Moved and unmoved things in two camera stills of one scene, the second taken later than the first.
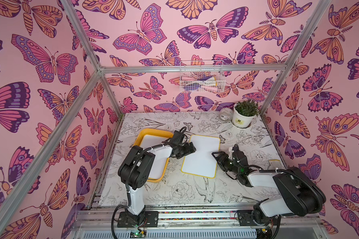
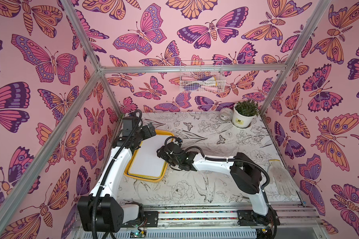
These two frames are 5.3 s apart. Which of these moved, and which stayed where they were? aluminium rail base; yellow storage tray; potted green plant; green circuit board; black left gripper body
Moved: black left gripper body
Stayed: potted green plant; yellow storage tray; green circuit board; aluminium rail base
